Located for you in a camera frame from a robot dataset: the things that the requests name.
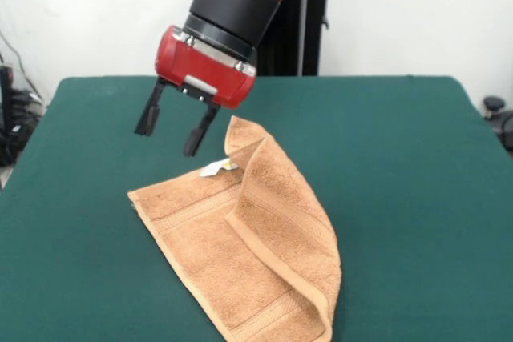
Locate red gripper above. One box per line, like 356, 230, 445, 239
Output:
133, 25, 257, 158

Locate orange terry towel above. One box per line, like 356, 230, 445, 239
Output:
127, 115, 344, 342

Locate dark green table cloth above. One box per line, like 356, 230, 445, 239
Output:
0, 74, 513, 342

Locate grey office chair base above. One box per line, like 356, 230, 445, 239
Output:
483, 95, 513, 155

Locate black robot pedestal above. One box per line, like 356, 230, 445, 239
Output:
176, 0, 345, 78

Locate black equipment with cables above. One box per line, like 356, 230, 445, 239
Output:
0, 63, 46, 167

